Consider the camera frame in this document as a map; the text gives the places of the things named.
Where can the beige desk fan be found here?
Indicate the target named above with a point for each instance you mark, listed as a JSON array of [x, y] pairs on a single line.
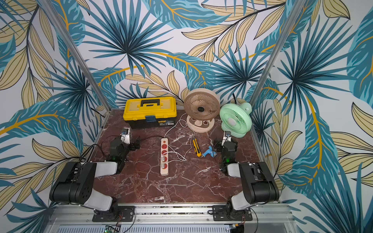
[[202, 106]]

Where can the aluminium corner post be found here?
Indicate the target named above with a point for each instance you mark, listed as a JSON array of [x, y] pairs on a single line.
[[296, 10], [54, 17]]

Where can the blue glue gun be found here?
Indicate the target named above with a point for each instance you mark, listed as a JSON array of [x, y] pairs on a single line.
[[210, 151]]

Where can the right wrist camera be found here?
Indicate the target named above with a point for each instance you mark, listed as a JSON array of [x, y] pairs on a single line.
[[226, 137]]

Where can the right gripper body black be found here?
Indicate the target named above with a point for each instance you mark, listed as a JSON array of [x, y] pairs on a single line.
[[218, 146]]

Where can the green desk fan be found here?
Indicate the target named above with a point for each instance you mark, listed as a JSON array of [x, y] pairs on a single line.
[[236, 119]]

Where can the aluminium front rail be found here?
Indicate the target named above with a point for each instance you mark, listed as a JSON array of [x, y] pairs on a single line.
[[175, 218]]

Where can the right aluminium corner post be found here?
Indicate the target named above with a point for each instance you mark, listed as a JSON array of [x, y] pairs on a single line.
[[296, 10]]

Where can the beige power strip red sockets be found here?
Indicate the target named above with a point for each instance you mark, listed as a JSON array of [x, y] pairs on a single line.
[[164, 159]]

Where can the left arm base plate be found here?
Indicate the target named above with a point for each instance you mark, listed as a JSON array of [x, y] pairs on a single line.
[[116, 214]]

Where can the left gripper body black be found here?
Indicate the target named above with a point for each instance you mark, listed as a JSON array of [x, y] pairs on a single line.
[[130, 146]]

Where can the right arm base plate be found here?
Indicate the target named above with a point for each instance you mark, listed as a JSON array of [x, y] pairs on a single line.
[[226, 213]]

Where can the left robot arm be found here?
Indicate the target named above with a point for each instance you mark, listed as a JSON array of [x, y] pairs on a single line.
[[75, 183]]

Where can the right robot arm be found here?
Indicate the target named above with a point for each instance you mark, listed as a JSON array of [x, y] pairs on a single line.
[[258, 185]]

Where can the left aluminium corner post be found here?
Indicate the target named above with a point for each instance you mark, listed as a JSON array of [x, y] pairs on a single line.
[[54, 17]]

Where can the yellow black toolbox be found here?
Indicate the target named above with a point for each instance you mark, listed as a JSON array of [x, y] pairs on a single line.
[[150, 112]]

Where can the yellow black utility knife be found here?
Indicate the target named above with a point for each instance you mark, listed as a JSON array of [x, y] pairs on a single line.
[[196, 147]]

